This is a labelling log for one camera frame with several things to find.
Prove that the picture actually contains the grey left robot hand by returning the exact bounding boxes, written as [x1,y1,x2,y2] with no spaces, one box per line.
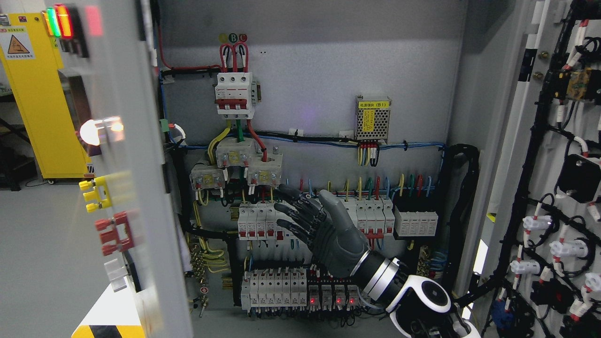
[275,184,369,278]

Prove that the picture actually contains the grey cabinet door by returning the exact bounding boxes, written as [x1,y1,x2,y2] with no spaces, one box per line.
[449,0,600,338]
[42,0,194,338]

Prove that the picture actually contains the relay terminal block row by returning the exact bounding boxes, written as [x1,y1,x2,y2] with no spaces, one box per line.
[307,264,384,315]

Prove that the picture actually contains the white lower breaker row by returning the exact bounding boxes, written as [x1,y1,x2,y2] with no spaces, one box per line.
[240,267,308,313]

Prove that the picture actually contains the white black surge protector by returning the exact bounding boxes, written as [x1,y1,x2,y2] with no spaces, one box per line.
[393,192,439,239]

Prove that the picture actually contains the white breaker socket row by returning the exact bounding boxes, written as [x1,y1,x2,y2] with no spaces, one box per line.
[238,197,395,240]

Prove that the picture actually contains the grey current transformers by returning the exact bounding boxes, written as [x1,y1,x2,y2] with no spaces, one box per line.
[190,138,283,194]

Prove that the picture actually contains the metal mesh power supply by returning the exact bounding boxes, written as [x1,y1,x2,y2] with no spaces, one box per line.
[354,95,392,143]

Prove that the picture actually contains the white red main breaker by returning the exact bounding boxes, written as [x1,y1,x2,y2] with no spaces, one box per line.
[214,42,262,120]

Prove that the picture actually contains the white indicator light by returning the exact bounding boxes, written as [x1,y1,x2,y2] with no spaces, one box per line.
[79,116,125,146]

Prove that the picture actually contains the yellow safety cabinet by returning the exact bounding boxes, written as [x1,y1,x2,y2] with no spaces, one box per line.
[0,12,94,180]

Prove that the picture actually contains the red indicator light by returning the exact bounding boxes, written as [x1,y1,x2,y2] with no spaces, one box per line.
[53,3,89,58]

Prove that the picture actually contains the green indicator light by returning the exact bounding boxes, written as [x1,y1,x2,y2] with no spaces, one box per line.
[46,7,62,38]

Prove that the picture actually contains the yellow indicator light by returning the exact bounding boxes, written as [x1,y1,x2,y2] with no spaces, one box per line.
[41,11,54,37]

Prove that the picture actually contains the black white rotary switch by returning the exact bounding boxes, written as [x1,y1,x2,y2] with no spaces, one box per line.
[104,253,142,292]

